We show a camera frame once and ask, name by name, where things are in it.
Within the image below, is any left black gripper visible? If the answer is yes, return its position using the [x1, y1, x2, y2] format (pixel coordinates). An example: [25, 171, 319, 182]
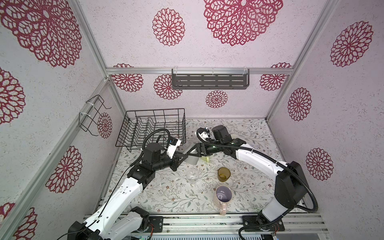
[153, 151, 188, 172]

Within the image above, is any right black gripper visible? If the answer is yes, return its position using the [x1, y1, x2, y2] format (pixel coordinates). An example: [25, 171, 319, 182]
[186, 142, 223, 159]

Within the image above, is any grey mug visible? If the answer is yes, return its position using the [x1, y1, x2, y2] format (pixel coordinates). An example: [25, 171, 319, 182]
[183, 144, 200, 166]

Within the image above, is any light green mug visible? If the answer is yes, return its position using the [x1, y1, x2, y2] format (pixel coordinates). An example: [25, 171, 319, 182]
[201, 156, 211, 163]

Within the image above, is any clear glass cup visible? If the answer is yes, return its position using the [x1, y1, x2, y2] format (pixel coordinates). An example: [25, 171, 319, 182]
[186, 169, 200, 185]

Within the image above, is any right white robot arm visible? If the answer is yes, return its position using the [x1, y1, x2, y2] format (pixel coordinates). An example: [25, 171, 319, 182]
[184, 125, 319, 238]

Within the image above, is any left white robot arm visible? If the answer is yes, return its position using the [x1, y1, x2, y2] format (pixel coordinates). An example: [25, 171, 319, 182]
[63, 128, 187, 240]

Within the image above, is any amber glass cup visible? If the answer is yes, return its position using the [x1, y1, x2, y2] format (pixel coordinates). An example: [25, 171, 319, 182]
[218, 167, 231, 182]

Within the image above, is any pink mug purple inside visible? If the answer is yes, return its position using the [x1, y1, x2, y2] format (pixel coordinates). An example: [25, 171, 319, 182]
[214, 186, 233, 216]

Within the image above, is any black wire dish rack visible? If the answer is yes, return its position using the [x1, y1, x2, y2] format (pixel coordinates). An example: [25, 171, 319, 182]
[116, 108, 186, 152]

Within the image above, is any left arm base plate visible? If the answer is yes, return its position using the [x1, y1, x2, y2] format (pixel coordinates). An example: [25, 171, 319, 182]
[141, 216, 164, 234]

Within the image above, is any grey slotted wall shelf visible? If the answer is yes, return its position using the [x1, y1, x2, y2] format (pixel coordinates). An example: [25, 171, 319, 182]
[171, 69, 250, 90]

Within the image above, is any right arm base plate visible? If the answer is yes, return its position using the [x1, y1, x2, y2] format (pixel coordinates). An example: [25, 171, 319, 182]
[242, 215, 286, 232]

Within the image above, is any black wire wall holder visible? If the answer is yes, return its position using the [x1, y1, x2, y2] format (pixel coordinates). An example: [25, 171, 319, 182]
[78, 95, 111, 137]

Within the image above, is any aluminium mounting rail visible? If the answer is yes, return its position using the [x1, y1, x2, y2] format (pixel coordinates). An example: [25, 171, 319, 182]
[149, 213, 329, 237]

